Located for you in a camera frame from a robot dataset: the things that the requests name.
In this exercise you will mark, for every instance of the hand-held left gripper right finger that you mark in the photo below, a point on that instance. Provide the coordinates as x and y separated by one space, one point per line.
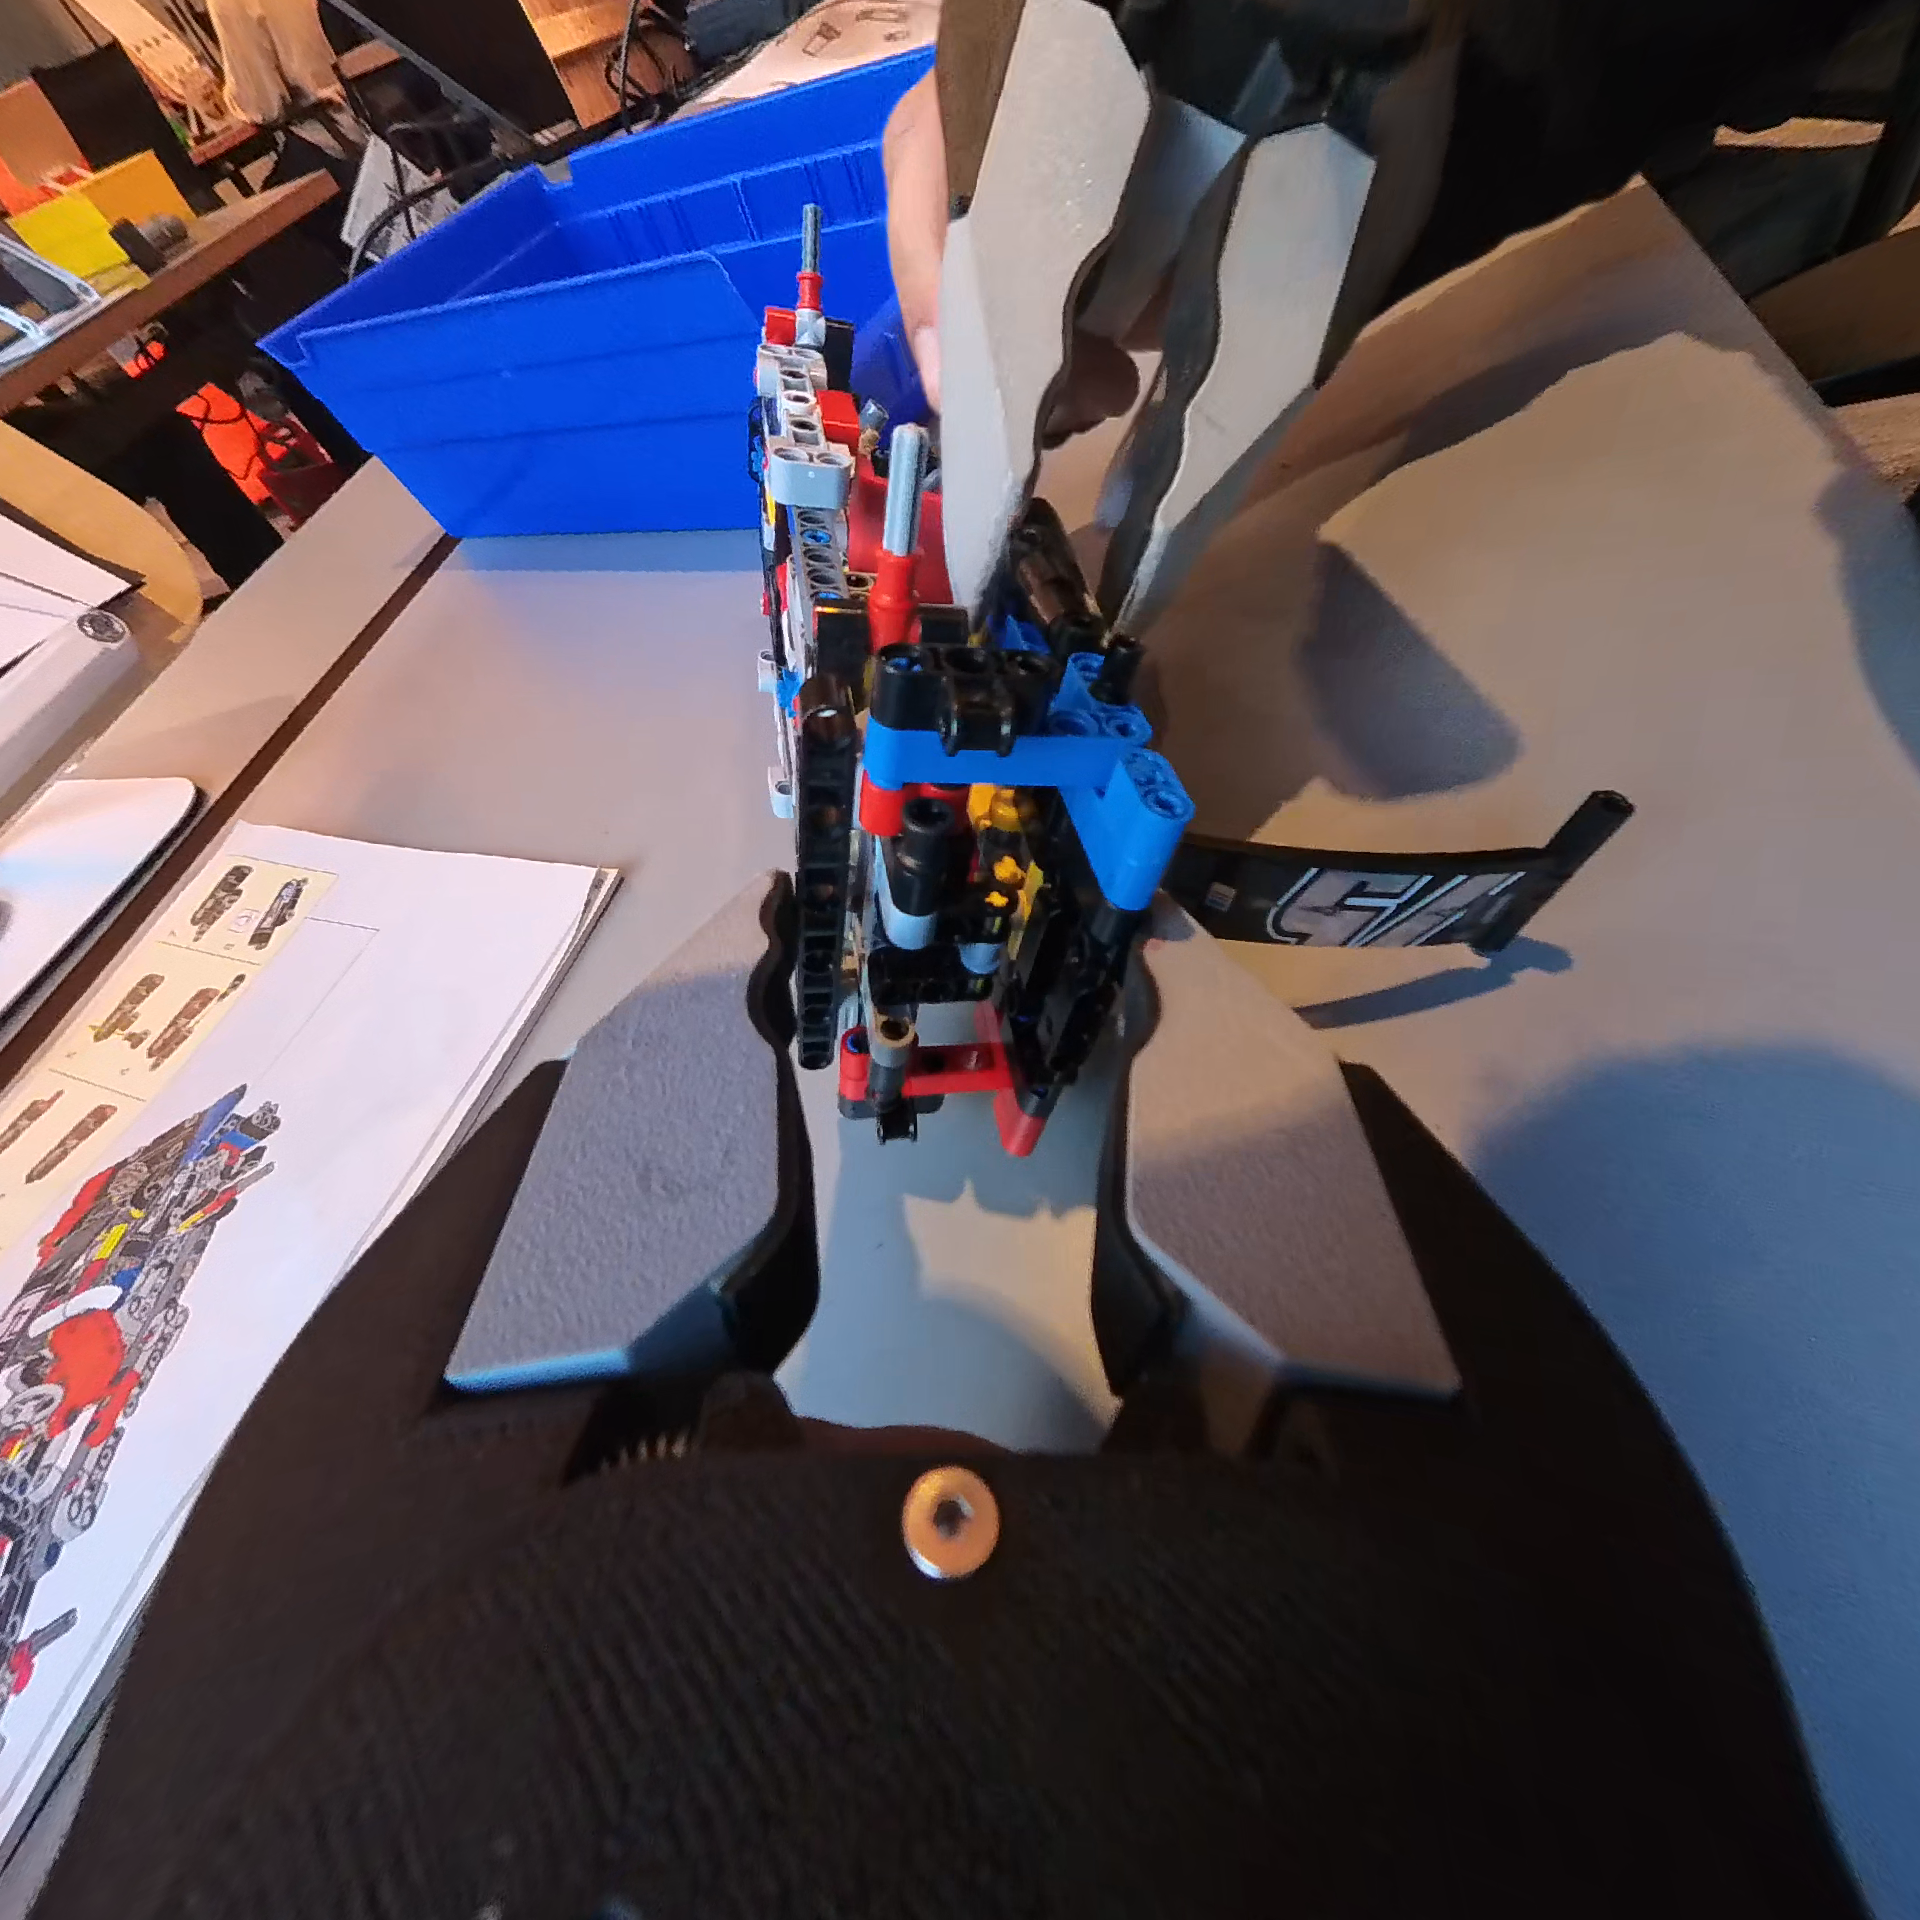
1276 1200

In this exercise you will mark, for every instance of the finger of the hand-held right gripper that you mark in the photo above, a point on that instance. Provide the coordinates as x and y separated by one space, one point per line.
1020 226
1267 301

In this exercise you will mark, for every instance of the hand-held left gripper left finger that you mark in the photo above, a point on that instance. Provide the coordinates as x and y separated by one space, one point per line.
645 1184

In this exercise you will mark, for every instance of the black curved toy panel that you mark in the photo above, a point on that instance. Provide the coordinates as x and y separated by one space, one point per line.
1381 901

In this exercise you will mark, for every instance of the toy brick car chassis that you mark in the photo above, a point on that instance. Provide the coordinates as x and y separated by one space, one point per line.
932 781

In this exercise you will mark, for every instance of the person's right forearm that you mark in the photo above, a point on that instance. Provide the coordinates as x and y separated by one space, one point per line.
1651 91

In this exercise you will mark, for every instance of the person's right hand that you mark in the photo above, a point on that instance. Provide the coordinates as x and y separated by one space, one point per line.
914 226

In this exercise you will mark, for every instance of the white line-drawing sheet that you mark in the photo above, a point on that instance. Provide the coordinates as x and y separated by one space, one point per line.
841 38

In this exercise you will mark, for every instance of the open instruction booklet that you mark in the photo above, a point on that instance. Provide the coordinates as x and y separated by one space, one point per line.
300 1142

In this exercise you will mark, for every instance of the blue storage bin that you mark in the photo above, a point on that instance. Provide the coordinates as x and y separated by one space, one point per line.
599 359

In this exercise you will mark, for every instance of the white flat stand base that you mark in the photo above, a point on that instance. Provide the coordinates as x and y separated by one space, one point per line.
76 856

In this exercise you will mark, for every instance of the cluttered background worktable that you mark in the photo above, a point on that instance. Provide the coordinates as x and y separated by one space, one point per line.
196 242

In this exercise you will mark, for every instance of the clipboard with printed sheet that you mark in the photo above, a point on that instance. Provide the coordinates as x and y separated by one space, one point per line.
76 586

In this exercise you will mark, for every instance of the yellow storage bin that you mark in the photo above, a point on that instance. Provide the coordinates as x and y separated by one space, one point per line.
91 218

